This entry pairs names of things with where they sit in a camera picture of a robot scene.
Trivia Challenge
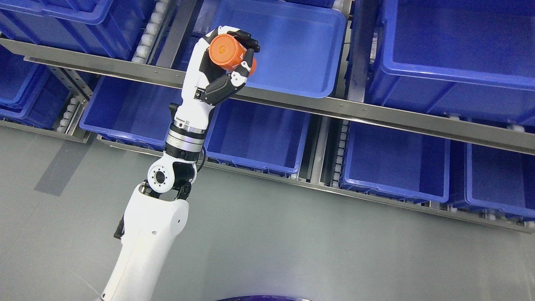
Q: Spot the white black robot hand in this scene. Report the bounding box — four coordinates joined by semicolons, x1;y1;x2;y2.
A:
172;26;260;133

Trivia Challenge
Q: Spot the orange cylindrical capacitor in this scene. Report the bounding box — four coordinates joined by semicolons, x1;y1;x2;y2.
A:
208;33;247;72

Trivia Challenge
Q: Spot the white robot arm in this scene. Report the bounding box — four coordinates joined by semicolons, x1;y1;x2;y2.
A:
100;119;209;301

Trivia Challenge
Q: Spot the metal roller shelf rack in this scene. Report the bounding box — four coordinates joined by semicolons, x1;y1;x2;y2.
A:
1;35;534;235

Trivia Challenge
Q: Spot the blue bin lower middle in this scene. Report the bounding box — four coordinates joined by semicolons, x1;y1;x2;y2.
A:
205;99;311;177

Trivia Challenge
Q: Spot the blue bin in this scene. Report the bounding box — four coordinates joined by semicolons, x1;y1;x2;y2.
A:
464;144;535;221
339;122;451;204
0;46;69;130
79;76;182;152
205;99;311;177
0;0;155;60
368;0;535;126

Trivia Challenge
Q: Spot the blue bin lower left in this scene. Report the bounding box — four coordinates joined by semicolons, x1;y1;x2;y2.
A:
79;76;182;152

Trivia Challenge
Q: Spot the shallow blue tray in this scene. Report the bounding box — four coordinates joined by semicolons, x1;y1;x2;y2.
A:
209;0;346;98

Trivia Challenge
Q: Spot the blue bin top left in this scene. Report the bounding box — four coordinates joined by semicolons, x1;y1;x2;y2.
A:
0;0;155;60

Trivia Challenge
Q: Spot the blue bin far left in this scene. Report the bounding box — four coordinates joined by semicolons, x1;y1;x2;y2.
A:
0;46;69;130

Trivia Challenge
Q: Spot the blue bin lower right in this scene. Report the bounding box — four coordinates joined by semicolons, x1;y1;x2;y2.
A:
339;122;451;204

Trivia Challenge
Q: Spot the blue bin top right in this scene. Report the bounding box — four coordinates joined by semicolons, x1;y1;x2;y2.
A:
368;0;535;126

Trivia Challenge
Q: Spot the blue bin far right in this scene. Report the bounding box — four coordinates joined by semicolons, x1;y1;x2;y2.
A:
464;144;535;221

